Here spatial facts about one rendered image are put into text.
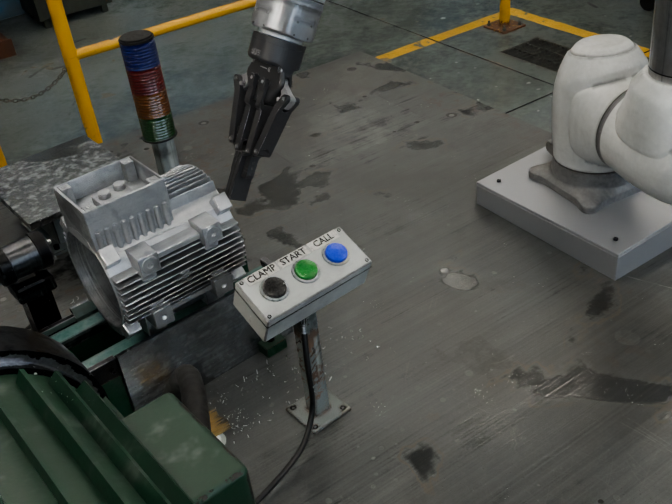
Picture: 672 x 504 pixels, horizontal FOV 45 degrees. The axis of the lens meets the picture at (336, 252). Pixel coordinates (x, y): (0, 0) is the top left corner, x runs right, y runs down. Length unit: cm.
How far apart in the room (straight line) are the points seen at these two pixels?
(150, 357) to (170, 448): 72
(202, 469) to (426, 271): 102
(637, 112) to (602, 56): 16
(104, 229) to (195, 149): 88
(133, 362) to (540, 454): 58
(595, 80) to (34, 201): 104
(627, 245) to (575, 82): 29
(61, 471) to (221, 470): 9
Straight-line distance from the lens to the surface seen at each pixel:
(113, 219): 112
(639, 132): 133
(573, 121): 147
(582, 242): 147
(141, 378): 122
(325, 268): 104
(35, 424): 49
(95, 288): 128
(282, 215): 165
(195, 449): 49
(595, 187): 154
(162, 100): 148
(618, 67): 144
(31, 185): 172
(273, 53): 112
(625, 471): 115
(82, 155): 179
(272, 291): 100
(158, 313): 116
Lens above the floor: 167
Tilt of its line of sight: 35 degrees down
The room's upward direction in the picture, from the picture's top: 7 degrees counter-clockwise
